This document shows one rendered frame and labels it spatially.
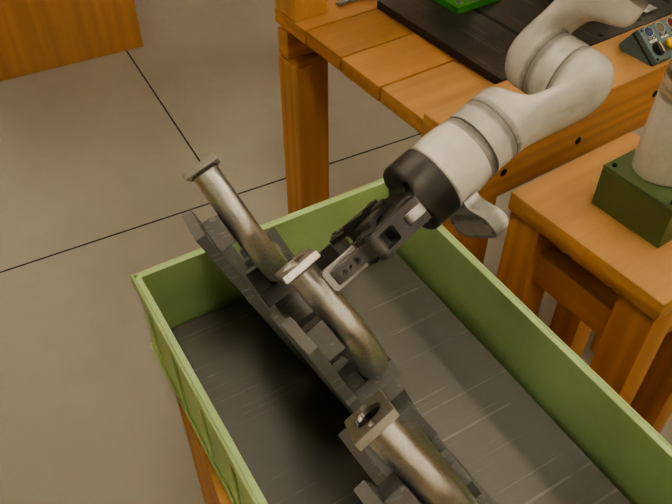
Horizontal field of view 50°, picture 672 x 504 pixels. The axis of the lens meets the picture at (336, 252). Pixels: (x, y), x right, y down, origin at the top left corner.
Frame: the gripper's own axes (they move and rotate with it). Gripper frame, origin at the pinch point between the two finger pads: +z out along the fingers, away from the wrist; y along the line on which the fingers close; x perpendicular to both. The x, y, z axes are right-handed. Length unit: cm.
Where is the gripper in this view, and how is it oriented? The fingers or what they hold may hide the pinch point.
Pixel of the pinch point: (321, 275)
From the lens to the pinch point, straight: 67.1
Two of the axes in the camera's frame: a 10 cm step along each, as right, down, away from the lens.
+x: 6.3, 7.6, 1.6
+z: -7.5, 6.5, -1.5
